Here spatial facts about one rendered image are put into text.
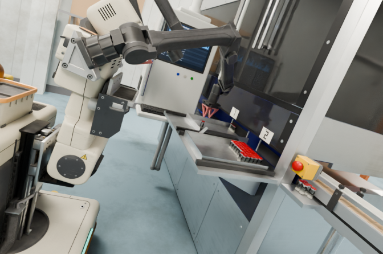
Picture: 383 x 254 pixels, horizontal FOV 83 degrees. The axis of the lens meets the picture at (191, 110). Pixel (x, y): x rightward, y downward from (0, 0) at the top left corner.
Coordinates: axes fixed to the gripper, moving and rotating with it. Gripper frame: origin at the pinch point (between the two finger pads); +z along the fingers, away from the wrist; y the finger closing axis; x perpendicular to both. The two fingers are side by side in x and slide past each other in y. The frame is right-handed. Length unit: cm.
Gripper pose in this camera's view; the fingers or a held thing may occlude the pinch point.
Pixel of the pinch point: (206, 115)
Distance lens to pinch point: 132.2
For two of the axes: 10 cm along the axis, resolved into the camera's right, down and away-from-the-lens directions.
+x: -5.1, -3.9, 7.7
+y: 8.0, 1.3, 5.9
